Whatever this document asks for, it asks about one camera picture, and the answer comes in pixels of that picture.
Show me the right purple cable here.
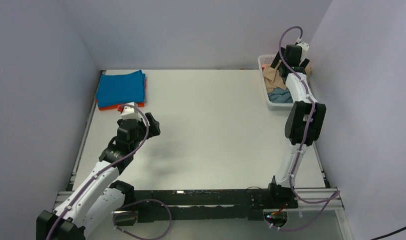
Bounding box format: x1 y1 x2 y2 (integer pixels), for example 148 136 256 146
267 26 341 233

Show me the purple cable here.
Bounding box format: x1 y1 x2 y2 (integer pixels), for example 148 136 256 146
267 26 341 233
50 103 173 240

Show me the black cable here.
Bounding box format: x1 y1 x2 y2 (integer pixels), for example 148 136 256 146
370 221 406 240

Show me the grey-blue t shirt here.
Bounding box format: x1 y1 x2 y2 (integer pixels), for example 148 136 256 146
268 87 293 104

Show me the folded orange t shirt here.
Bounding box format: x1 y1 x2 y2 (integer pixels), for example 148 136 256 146
95 78 146 111

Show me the white plastic basket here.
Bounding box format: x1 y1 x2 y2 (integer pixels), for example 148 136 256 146
258 54 294 111

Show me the folded blue t shirt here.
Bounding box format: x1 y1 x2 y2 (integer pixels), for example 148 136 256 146
95 70 146 111

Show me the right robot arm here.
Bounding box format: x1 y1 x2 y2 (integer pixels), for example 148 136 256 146
266 43 326 208

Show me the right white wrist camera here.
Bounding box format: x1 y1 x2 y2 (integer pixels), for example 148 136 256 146
296 41 310 52

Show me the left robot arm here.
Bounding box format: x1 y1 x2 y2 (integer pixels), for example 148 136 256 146
36 112 160 240

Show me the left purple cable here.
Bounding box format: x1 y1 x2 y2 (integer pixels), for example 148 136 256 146
50 103 173 240

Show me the beige t shirt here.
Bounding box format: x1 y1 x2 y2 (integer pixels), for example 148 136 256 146
263 59 312 94

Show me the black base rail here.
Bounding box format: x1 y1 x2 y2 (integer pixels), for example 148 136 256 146
114 187 298 227

